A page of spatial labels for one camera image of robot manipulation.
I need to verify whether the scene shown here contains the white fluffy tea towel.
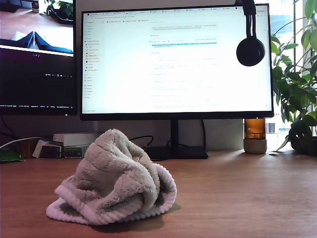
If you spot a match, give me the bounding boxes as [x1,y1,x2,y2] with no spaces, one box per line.
[46,128,178,226]

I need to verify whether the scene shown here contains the large monitor with white screen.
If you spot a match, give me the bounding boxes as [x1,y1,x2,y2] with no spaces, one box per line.
[79,3,275,160]

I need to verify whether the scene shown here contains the long white box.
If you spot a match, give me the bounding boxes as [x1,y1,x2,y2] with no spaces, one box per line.
[53,132,101,147]

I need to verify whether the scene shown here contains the green and white box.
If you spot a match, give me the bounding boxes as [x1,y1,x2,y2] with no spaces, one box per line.
[63,143,93,159]

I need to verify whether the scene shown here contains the amber glass lamp grey base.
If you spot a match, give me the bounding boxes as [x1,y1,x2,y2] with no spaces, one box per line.
[243,118,268,155]

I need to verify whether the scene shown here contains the small dark box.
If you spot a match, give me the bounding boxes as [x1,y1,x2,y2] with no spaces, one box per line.
[40,144,63,159]

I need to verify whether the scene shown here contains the black headphones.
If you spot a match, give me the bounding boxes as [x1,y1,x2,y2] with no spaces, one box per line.
[236,0,266,67]

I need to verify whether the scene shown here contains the white box with blue edge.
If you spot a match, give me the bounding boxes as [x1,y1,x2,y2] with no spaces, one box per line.
[32,138,55,159]

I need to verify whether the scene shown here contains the monitor with dark screen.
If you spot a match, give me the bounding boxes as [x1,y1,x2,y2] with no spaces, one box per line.
[0,0,78,117]

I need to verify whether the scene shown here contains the brown cardboard box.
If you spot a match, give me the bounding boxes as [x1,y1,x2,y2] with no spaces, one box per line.
[19,138,38,159]

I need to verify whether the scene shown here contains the green leafy house plant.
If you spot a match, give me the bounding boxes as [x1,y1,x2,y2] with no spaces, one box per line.
[270,0,317,156]

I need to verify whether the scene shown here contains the black usb cable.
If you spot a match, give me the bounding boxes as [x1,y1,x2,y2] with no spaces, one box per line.
[128,135,155,151]

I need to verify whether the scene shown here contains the black monitor cable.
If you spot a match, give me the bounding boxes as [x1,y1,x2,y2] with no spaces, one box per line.
[201,119,208,150]

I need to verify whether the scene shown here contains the white cable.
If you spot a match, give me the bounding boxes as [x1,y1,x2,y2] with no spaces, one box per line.
[0,136,46,150]

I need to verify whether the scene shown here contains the thin black cable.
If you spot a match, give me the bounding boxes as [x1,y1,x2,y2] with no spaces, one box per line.
[0,115,16,141]

